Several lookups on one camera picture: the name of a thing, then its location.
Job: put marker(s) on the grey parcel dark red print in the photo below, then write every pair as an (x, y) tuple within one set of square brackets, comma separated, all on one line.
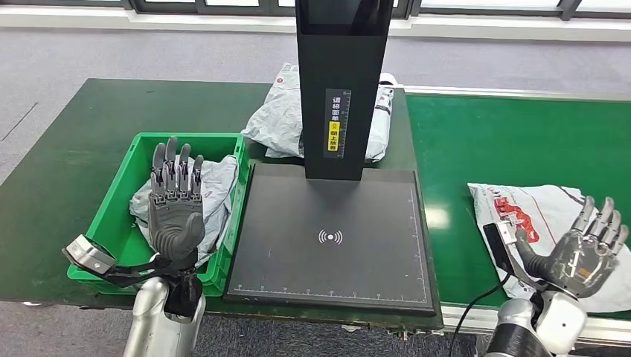
[(222, 182)]

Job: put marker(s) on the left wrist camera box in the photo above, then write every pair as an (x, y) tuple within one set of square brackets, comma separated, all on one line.
[(86, 251)]

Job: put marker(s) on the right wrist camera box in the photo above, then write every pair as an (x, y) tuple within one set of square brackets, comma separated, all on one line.
[(495, 246)]

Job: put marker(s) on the black inbound scanner machine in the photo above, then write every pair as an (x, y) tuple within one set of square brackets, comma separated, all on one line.
[(320, 276)]

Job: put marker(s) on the white parcel black label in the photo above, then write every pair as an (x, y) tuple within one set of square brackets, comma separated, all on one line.
[(379, 135)]

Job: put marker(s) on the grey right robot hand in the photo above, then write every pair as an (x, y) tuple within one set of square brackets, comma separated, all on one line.
[(581, 261)]

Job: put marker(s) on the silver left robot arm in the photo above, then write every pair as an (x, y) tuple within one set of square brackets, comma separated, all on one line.
[(148, 320)]

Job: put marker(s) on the grey parcel red dot logo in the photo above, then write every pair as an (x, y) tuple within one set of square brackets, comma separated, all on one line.
[(276, 123)]

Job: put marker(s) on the green plastic crate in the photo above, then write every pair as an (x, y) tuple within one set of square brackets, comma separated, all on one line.
[(108, 217)]

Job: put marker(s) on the green conveyor belt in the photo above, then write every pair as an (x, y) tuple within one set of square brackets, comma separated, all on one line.
[(542, 138)]

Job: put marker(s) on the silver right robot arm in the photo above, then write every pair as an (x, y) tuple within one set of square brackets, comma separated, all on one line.
[(517, 325)]

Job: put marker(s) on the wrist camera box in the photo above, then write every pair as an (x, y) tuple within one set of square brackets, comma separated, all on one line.
[(86, 251), (495, 246)]

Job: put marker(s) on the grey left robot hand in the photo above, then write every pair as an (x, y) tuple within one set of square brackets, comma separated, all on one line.
[(175, 226)]

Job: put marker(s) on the white parcel bright red print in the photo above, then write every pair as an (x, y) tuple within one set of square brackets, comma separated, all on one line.
[(542, 212)]

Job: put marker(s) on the white window sill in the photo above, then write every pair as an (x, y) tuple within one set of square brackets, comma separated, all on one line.
[(98, 18)]

